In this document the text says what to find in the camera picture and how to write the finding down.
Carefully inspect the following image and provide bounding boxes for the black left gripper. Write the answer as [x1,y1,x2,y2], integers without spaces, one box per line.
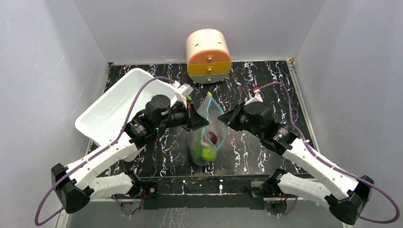
[156,101,210,133]

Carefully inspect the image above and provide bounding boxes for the clear zip top bag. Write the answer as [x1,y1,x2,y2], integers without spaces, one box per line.
[186,92,228,166]

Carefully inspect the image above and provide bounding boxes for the cream toy garlic piece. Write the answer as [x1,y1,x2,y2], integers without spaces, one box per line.
[201,141,211,148]

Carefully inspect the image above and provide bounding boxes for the green toy chili pepper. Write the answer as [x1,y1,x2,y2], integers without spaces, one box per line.
[194,138,203,161]

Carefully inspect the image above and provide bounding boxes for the green toy apple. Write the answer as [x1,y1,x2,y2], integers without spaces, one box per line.
[201,147,217,162]

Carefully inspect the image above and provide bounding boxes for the white plastic bin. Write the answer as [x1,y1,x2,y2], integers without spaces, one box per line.
[75,68,177,149]

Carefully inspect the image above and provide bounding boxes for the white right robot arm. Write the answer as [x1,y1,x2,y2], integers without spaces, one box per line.
[218,102,372,225]

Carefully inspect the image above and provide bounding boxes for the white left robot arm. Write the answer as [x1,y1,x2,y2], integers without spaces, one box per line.
[51,95,209,214]

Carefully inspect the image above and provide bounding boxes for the round orange drawer cabinet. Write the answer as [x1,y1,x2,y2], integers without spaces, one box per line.
[185,29,232,84]

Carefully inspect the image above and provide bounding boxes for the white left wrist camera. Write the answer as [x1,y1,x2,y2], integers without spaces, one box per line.
[173,81,193,108]

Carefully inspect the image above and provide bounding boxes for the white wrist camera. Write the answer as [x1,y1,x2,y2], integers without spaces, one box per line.
[173,81,193,108]
[245,87,263,105]

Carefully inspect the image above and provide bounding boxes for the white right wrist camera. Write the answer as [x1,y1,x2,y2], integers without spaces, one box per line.
[245,87,263,105]

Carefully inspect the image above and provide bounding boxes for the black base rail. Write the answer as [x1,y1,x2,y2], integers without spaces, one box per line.
[112,175,300,218]

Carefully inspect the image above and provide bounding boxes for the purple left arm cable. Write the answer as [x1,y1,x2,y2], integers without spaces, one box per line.
[34,76,180,227]

